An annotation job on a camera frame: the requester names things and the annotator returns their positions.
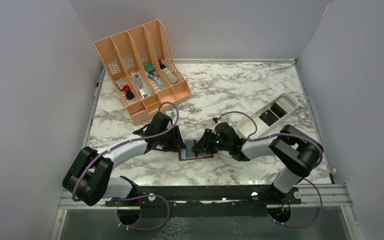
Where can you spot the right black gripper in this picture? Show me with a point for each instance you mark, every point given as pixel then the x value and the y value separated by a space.
pixel 204 145

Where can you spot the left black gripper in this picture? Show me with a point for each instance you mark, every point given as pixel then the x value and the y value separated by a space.
pixel 177 142

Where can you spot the red leather card holder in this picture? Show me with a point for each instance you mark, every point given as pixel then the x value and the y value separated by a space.
pixel 183 156

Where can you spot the black credit card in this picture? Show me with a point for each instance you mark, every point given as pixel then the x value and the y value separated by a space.
pixel 190 143

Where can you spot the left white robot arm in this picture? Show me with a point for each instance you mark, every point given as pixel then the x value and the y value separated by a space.
pixel 89 178

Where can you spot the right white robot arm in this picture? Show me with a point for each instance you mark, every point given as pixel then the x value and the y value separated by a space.
pixel 299 153

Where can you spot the light blue marker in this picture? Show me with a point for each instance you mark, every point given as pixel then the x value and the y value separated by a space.
pixel 157 80

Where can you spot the black round cap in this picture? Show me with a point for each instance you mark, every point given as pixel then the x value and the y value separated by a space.
pixel 129 95

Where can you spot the clear packaged item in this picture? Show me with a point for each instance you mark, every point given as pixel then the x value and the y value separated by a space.
pixel 140 84

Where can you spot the red round cap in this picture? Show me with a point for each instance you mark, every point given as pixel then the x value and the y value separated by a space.
pixel 126 88

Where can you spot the white plastic tray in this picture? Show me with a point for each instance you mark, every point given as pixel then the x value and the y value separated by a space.
pixel 268 117

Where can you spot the green eraser block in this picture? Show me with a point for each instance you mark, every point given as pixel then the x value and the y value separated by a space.
pixel 149 68

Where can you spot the peach desk file organizer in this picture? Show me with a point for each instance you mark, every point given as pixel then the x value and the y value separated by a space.
pixel 130 51

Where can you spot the black mounting base rail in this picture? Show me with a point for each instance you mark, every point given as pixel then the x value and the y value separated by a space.
pixel 154 202

